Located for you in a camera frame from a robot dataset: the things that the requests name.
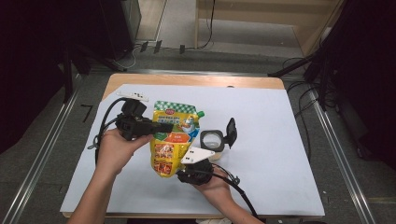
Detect white floor cable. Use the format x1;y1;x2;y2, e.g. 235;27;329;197
115;45;138;70

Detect right hand-held gripper cable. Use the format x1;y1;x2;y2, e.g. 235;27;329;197
186;162;260;219

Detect person's right hand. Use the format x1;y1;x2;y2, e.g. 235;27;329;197
192;176;233;208

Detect black cabinet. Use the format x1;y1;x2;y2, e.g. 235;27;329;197
99;0;143;62

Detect wooden table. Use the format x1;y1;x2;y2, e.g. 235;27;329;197
62;73;325;219

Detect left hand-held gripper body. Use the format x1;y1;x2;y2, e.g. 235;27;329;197
115;91;157;141

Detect white cloth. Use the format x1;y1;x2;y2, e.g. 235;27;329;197
197;217;233;224

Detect white paper sheet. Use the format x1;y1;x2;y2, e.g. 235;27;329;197
60;83;326;217

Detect person's left hand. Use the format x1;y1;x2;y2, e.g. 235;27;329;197
95;128;154;178

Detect black hanging cable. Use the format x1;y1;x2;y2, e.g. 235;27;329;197
199;0;217;50

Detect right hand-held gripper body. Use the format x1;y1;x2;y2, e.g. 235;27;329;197
177;147;216;186

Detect black clear-lid cup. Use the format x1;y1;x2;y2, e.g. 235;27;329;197
200;117;238;161

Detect light wooden frame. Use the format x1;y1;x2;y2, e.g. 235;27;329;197
194;0;347;58

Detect black floor cables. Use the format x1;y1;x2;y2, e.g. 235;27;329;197
281;57;331;162

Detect metal floor rail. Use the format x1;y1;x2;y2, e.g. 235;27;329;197
311;90;377;224
90;68;272;77
1;90;80;224

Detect black metal stand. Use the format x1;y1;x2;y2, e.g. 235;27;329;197
60;43;125;104

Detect yellow green spouted pouch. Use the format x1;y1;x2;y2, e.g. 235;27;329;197
149;100;205;178

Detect black stand leg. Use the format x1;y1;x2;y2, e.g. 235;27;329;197
267;54;316;78

